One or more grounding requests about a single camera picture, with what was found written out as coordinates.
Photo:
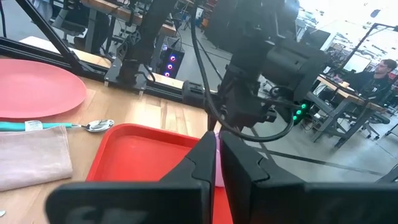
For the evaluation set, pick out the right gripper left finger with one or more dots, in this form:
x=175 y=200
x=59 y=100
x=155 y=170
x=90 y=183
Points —
x=140 y=202

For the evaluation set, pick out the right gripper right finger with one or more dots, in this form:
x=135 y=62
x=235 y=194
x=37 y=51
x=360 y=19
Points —
x=295 y=202

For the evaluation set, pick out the red plastic tray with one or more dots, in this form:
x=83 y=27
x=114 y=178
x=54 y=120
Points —
x=140 y=155

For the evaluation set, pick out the lilac plastic mug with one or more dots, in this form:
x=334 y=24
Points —
x=219 y=161

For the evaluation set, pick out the beige cloth napkin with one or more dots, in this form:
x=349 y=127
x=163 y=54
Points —
x=31 y=155

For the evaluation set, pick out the salmon pink plate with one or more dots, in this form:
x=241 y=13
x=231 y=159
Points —
x=34 y=90

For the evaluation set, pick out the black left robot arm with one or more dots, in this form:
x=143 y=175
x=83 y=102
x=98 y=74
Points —
x=149 y=31

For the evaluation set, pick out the wooden desk with metal legs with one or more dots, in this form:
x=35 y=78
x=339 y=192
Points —
x=130 y=15
x=342 y=96

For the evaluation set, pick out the seated person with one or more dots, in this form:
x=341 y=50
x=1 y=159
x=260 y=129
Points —
x=373 y=81

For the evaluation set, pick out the black office chair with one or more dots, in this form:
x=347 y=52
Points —
x=373 y=121

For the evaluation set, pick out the computer tower with purple lights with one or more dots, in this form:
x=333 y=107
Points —
x=171 y=62

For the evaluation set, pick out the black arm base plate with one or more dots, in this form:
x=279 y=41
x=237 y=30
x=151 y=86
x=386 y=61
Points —
x=110 y=74

